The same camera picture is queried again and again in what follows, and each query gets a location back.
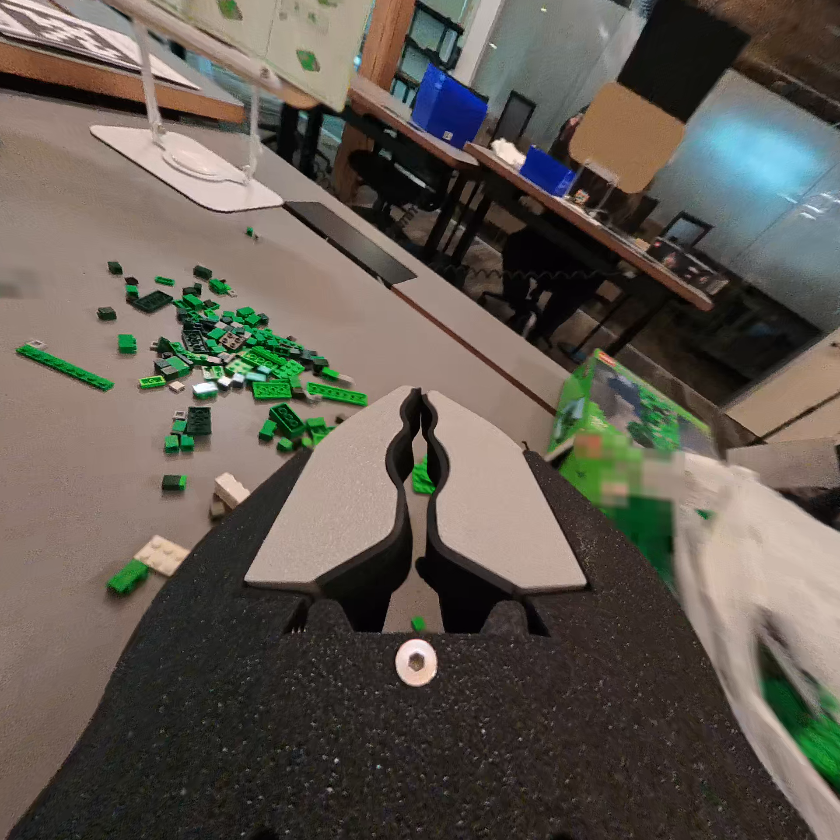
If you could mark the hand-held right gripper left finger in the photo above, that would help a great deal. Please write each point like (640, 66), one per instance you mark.
(341, 512)

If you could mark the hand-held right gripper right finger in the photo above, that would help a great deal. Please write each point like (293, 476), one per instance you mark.
(499, 518)

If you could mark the green toy box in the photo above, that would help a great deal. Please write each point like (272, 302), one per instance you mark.
(630, 400)

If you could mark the white toy brick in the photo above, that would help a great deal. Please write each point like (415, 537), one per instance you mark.
(231, 489)

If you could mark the pile of green toy bricks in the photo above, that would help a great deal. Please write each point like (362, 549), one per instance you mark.
(272, 390)

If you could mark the dark green toy brick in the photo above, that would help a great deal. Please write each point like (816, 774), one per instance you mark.
(174, 483)

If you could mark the white flat brick plate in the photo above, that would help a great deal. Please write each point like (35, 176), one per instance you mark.
(163, 554)

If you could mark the bright green toy brick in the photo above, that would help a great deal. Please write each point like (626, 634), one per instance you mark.
(128, 577)

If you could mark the white printed paper bag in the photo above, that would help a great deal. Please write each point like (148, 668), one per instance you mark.
(741, 564)

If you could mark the long wooden edged table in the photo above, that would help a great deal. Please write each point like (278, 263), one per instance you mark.
(617, 239)

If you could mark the long green brick plate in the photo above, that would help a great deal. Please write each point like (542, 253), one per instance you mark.
(65, 367)

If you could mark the black box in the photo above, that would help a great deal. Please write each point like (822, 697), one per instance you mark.
(689, 266)

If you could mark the black office chair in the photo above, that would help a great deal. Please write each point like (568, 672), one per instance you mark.
(394, 184)

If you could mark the small blue storage bin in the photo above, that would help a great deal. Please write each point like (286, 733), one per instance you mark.
(548, 172)

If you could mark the white crumpled cloth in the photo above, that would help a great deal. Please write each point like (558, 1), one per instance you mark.
(508, 152)

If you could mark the brown cardboard sheet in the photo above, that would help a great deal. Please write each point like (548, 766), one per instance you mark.
(627, 134)

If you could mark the large blue storage bin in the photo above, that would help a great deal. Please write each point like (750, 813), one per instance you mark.
(449, 105)

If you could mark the clear stand with white base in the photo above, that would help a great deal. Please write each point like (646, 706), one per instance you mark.
(131, 141)

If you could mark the wooden pillar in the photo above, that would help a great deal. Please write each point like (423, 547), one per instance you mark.
(384, 52)

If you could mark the building instruction booklet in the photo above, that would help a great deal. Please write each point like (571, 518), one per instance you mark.
(315, 46)

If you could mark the black shelf rack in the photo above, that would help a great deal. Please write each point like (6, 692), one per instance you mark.
(430, 39)

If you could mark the wooden edged side table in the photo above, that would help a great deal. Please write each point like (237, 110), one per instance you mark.
(98, 85)

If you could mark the checker pattern board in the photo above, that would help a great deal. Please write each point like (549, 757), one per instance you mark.
(72, 36)

